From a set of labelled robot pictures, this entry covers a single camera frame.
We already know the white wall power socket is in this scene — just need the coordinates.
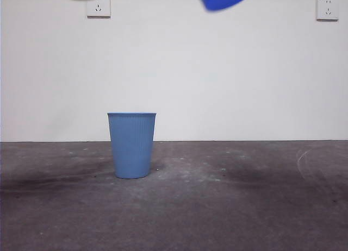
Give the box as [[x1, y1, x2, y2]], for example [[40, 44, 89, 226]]
[[86, 0, 111, 19], [316, 0, 340, 22]]

